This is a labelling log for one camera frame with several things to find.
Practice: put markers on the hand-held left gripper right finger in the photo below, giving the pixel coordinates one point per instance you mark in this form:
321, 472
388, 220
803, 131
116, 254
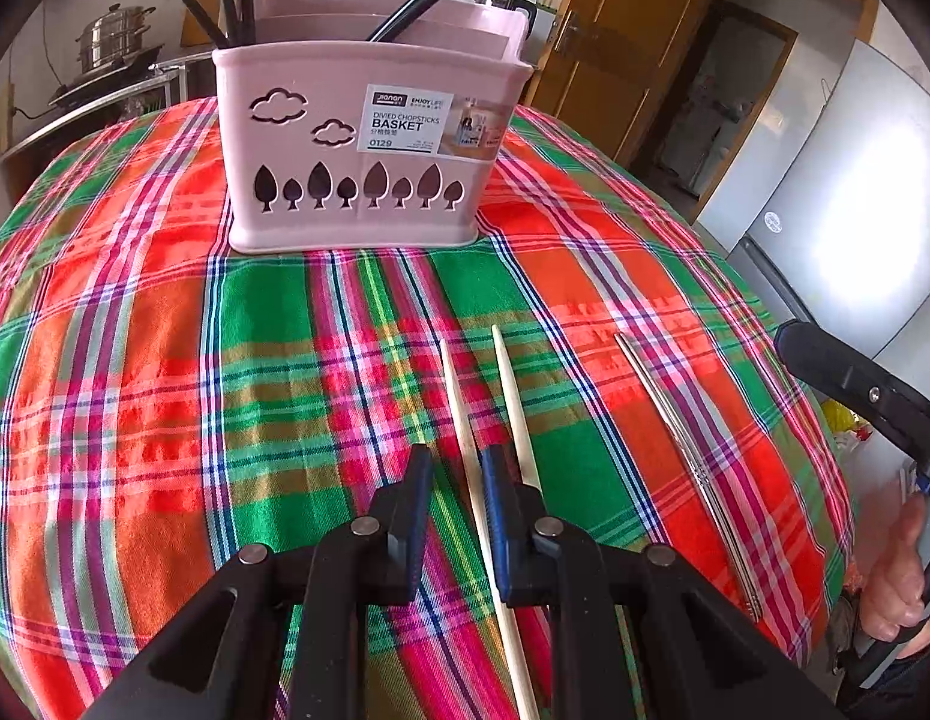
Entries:
496, 525

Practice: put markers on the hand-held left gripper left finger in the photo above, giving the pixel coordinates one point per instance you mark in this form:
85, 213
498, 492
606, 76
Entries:
418, 525

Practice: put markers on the wooden chopstick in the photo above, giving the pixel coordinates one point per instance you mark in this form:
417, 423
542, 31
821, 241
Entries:
515, 405
466, 435

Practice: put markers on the pink plastic chopstick basket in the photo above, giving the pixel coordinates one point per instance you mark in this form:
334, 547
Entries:
300, 142

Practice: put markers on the person's right hand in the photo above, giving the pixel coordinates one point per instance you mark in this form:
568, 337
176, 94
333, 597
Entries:
892, 592

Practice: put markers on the yellow plastic bag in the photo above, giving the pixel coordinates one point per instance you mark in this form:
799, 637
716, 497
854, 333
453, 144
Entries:
840, 424

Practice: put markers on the silver refrigerator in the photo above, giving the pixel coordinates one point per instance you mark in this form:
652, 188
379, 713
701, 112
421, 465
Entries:
847, 202

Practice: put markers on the plaid tablecloth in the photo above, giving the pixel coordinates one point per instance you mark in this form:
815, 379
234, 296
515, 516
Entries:
172, 390

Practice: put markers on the wooden door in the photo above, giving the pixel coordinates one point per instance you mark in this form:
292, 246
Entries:
622, 52

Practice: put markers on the metal side table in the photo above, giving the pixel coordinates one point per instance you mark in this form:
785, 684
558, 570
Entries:
82, 120

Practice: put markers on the black induction cooker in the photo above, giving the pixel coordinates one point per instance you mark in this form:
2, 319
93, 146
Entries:
82, 90

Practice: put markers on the steel steamer pot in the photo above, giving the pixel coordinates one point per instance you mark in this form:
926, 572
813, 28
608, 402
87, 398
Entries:
112, 41

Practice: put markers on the beige wall socket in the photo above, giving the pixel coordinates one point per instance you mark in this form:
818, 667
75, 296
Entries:
4, 120

